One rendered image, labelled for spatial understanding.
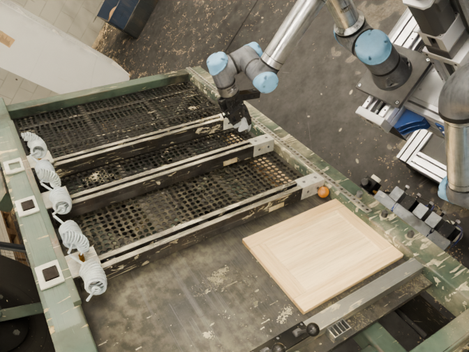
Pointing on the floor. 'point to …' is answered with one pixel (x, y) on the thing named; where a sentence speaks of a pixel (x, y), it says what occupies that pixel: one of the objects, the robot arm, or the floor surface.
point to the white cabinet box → (51, 54)
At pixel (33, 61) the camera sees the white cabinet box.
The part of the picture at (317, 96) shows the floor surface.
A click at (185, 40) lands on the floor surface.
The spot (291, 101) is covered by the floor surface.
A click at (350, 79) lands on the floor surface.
